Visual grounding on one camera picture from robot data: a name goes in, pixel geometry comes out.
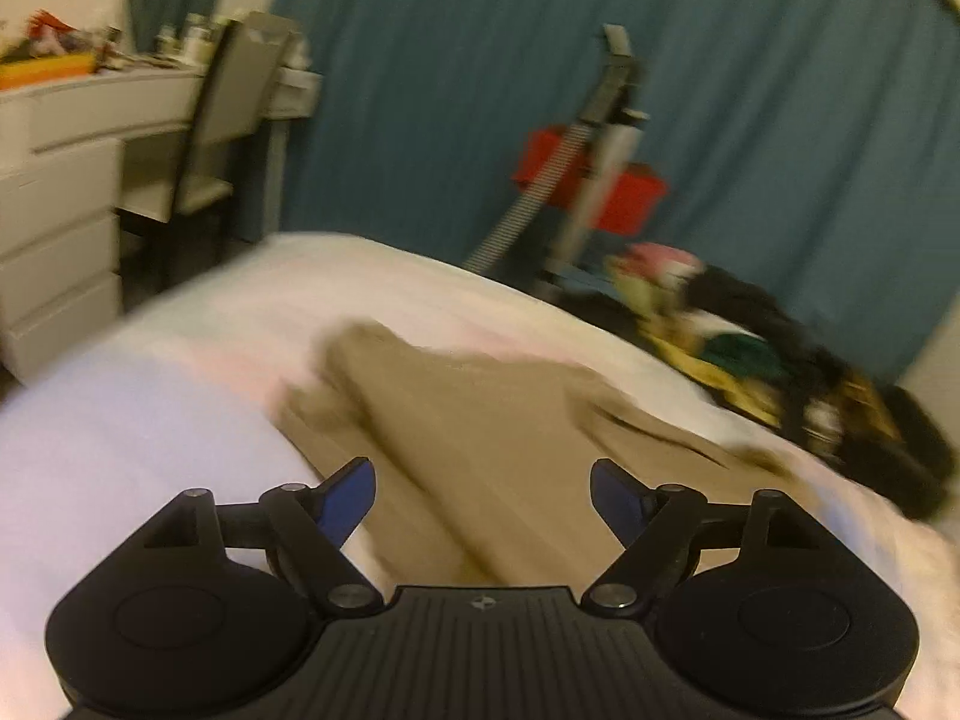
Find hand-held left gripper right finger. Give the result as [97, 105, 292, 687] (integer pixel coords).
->
[579, 457, 824, 617]

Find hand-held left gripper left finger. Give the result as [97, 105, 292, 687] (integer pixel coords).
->
[142, 456, 383, 616]

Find tan pants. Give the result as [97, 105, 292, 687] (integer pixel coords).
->
[279, 321, 826, 587]

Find pile of mixed clothes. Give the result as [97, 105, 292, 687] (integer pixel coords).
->
[600, 240, 960, 522]

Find white bed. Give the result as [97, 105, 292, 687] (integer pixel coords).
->
[0, 231, 960, 720]

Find red box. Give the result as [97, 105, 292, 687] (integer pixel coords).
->
[512, 124, 670, 237]

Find vacuum cleaner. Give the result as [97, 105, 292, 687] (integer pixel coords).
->
[461, 24, 652, 293]

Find grey chair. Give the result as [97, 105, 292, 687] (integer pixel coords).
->
[120, 11, 295, 293]

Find teal curtain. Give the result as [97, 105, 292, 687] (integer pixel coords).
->
[127, 0, 960, 391]

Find white desk with drawers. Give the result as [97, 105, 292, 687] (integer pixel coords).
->
[0, 60, 323, 376]

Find desk clutter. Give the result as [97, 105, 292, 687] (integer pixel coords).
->
[0, 7, 233, 91]

